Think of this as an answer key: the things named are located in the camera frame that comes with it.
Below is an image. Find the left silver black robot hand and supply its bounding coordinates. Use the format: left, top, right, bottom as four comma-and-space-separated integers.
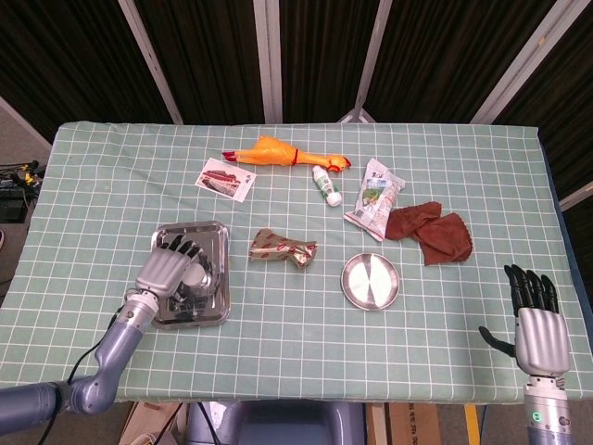
135, 234, 208, 299

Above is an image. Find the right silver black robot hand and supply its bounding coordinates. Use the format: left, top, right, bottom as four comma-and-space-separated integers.
478, 263, 573, 377

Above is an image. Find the small white round cap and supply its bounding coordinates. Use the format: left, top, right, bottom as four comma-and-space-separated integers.
183, 264, 212, 291

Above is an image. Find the gold foil bag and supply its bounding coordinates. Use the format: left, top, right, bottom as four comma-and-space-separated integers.
249, 227, 320, 270

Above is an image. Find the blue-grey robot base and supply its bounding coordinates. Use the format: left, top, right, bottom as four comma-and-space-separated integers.
184, 400, 367, 445

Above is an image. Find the rectangular steel tray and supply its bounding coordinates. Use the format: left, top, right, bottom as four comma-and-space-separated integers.
147, 221, 232, 330

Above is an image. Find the photo postcard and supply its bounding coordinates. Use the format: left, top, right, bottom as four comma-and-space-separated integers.
194, 157, 258, 203

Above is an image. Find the open cardboard box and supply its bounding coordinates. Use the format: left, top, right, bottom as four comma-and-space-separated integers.
119, 400, 186, 445

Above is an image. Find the green checked tablecloth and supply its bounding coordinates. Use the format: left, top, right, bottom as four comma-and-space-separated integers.
0, 121, 593, 409

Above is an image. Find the brown cloth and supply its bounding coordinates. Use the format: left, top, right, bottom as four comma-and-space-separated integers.
385, 200, 473, 267

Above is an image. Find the printed cardboard box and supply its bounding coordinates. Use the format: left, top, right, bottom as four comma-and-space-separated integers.
387, 401, 441, 445

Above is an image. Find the yellow rubber chicken toy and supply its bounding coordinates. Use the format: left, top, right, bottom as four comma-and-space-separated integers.
221, 134, 353, 175

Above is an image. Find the black electronic box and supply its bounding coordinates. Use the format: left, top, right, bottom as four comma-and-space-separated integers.
0, 197, 27, 223

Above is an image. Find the yellow black clamp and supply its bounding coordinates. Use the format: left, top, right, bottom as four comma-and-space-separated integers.
11, 159, 46, 185

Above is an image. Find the round steel plate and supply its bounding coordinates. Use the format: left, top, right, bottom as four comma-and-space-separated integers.
340, 252, 402, 312

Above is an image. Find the light wooden board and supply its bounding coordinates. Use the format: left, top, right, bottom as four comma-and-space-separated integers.
365, 402, 388, 445

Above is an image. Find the small white green bottle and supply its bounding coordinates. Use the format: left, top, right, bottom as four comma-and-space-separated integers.
311, 165, 344, 208

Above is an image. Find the white green snack bag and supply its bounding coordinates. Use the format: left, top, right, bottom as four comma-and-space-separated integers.
343, 158, 407, 242

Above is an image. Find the grey metal stand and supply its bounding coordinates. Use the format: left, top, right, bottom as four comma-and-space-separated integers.
339, 95, 376, 124

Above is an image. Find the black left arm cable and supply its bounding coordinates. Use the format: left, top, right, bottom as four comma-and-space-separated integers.
39, 287, 133, 445

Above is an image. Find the white partition frame post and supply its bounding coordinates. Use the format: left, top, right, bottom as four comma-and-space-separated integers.
470, 0, 569, 124
558, 180, 593, 210
351, 0, 394, 110
118, 0, 184, 124
253, 0, 284, 124

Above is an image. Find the black floor cable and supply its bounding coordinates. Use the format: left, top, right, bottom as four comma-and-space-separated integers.
197, 401, 219, 445

